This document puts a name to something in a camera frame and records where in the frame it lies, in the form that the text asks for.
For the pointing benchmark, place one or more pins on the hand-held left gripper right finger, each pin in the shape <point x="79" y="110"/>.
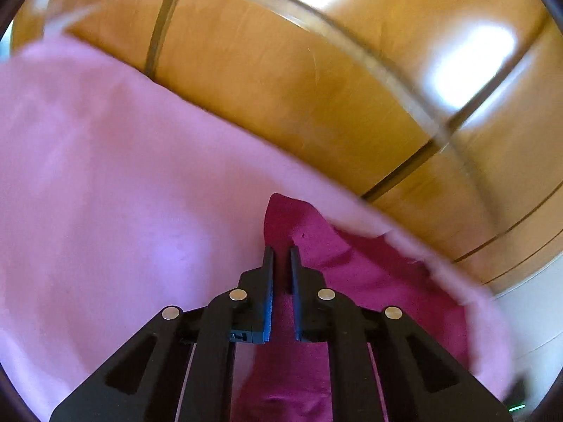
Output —
<point x="297" y="299"/>

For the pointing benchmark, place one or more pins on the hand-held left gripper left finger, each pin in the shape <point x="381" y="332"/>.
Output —
<point x="266" y="299"/>

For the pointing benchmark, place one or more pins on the wooden wardrobe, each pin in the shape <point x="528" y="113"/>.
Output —
<point x="286" y="74"/>

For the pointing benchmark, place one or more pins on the pink bedsheet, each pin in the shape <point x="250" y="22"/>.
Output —
<point x="110" y="184"/>

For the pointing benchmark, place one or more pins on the dark red velvet garment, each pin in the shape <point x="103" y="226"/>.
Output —
<point x="352" y="268"/>

